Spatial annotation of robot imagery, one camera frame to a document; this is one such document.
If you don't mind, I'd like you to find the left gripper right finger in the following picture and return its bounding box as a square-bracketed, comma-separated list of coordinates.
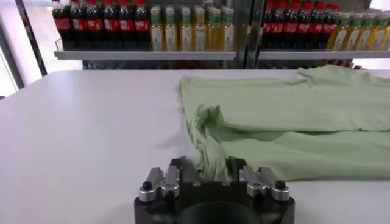
[225, 156, 291, 202]

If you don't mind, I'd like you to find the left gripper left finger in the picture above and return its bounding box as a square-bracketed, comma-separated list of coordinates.
[138, 156, 200, 203]

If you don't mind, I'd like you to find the light green t-shirt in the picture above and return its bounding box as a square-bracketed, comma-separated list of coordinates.
[176, 63, 390, 183]

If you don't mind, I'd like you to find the grey drinks shelf unit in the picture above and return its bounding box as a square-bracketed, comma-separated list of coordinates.
[243, 0, 390, 70]
[53, 0, 244, 71]

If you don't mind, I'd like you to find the yellow juice bottle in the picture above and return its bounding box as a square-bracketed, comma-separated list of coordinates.
[326, 12, 351, 51]
[208, 7, 221, 52]
[356, 12, 376, 51]
[193, 5, 207, 52]
[221, 7, 235, 52]
[380, 18, 390, 51]
[179, 5, 193, 52]
[344, 12, 363, 51]
[164, 5, 178, 52]
[368, 13, 389, 51]
[149, 5, 165, 52]

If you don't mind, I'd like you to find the dark window frame post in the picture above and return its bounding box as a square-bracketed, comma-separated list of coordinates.
[14, 0, 49, 77]

